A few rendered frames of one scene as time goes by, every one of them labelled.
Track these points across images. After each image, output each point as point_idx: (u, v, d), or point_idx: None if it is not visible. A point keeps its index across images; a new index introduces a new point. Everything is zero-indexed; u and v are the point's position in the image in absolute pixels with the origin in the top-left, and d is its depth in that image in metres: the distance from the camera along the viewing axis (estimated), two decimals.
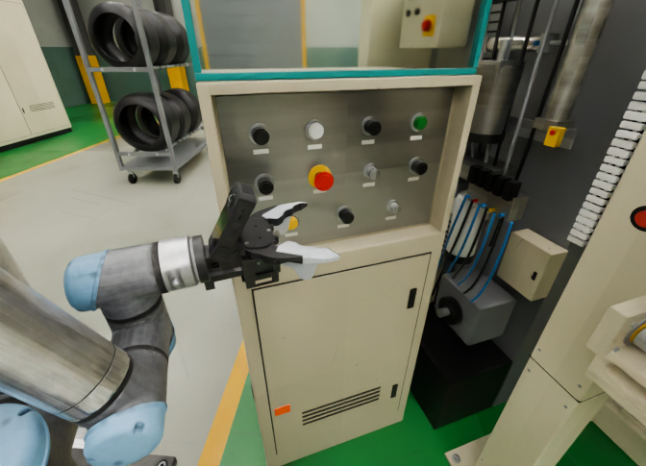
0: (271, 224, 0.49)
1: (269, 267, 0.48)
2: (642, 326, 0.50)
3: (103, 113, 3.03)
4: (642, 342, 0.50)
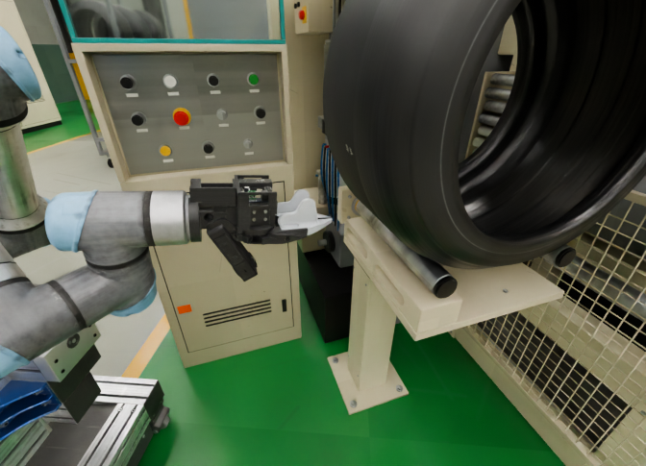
0: None
1: None
2: None
3: (83, 102, 3.32)
4: None
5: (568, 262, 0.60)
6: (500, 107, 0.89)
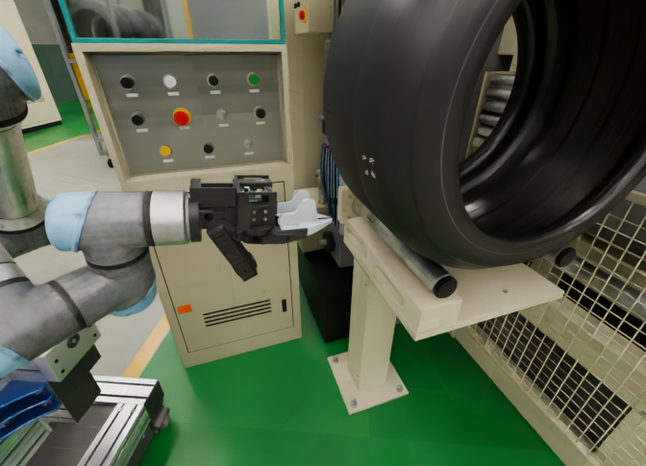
0: None
1: None
2: None
3: (83, 102, 3.32)
4: (358, 207, 0.78)
5: (566, 256, 0.59)
6: (500, 107, 0.89)
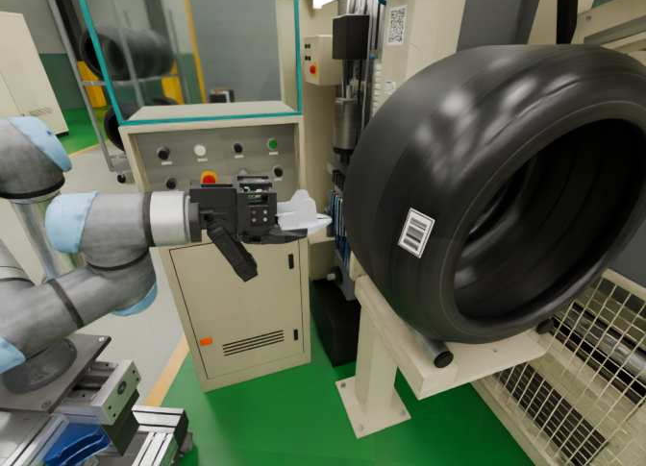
0: None
1: None
2: None
3: (94, 121, 3.43)
4: None
5: (549, 329, 0.72)
6: None
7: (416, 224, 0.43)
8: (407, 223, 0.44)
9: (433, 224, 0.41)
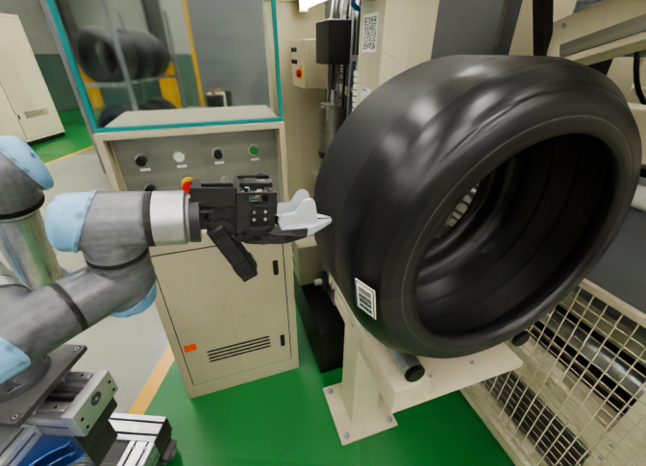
0: None
1: None
2: None
3: (87, 123, 3.42)
4: None
5: (524, 336, 0.69)
6: None
7: (363, 292, 0.46)
8: (357, 290, 0.47)
9: (374, 294, 0.44)
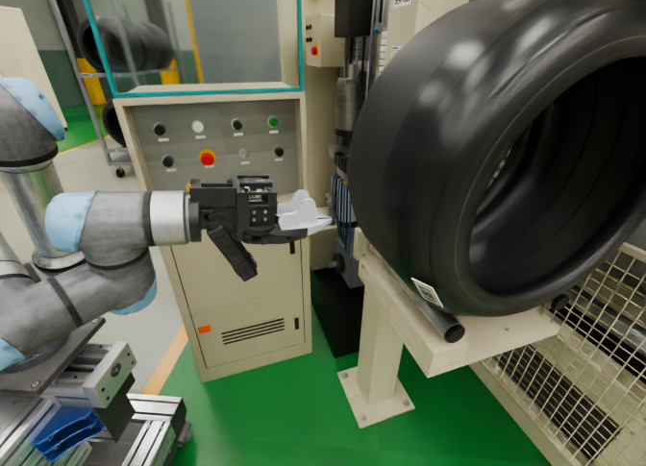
0: None
1: None
2: None
3: (92, 114, 3.40)
4: None
5: (560, 301, 0.67)
6: None
7: (423, 288, 0.50)
8: (417, 286, 0.52)
9: (433, 290, 0.48)
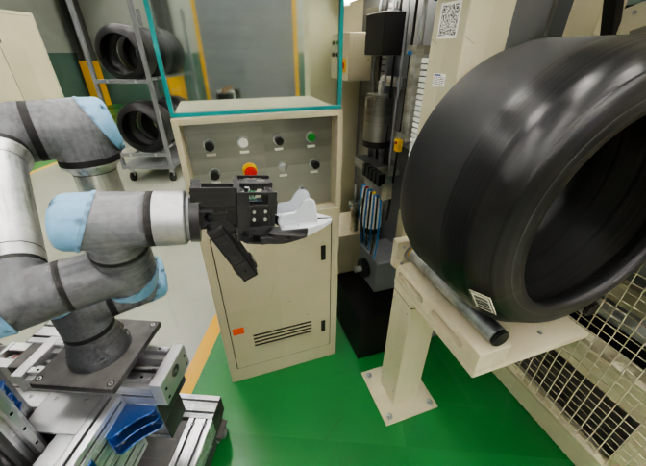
0: None
1: None
2: None
3: None
4: None
5: (592, 307, 0.73)
6: None
7: (480, 298, 0.57)
8: (473, 297, 0.58)
9: (490, 300, 0.54)
